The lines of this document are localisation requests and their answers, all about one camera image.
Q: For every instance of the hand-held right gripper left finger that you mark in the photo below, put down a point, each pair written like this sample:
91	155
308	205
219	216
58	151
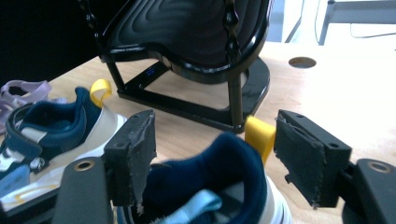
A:
124	161

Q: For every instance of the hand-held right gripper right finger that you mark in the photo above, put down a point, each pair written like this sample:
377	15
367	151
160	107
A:
311	155

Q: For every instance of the navy and white sneaker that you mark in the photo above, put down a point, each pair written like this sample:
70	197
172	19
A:
218	161
68	124

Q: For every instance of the purple sandal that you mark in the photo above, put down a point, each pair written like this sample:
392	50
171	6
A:
28	90

